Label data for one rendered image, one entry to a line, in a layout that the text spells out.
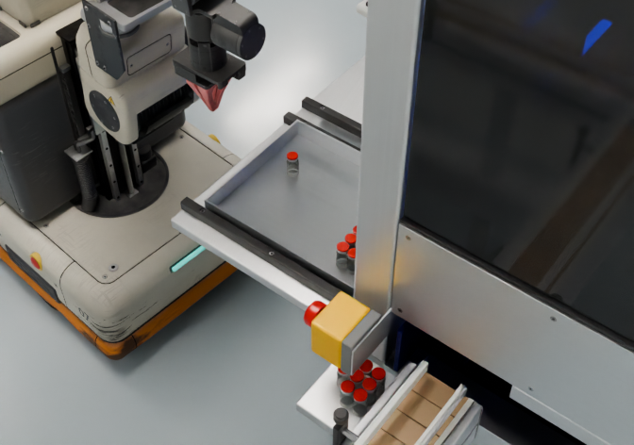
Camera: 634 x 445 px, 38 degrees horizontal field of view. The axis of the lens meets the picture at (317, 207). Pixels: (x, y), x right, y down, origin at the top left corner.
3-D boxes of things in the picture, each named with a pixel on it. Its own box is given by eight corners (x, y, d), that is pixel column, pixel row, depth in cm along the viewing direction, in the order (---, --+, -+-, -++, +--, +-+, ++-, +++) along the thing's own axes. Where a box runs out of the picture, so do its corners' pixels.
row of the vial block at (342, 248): (404, 207, 161) (406, 189, 158) (343, 271, 152) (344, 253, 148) (393, 202, 162) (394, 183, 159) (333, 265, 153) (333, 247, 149)
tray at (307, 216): (450, 212, 161) (452, 199, 158) (364, 308, 147) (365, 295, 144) (297, 133, 175) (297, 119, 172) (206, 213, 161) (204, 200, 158)
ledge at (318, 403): (422, 399, 138) (423, 393, 136) (372, 462, 131) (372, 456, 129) (347, 352, 143) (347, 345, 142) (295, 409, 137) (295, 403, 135)
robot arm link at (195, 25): (201, -18, 137) (174, -1, 134) (235, -1, 134) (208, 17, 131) (206, 21, 142) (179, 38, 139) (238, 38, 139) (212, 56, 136)
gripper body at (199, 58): (220, 92, 140) (216, 54, 135) (172, 68, 145) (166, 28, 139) (247, 72, 144) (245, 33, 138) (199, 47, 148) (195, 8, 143)
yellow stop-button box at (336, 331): (379, 343, 133) (382, 314, 128) (350, 377, 129) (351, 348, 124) (338, 317, 136) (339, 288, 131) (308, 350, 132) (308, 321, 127)
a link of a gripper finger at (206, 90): (210, 125, 147) (206, 80, 140) (178, 108, 150) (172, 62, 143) (239, 104, 151) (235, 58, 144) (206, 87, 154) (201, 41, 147)
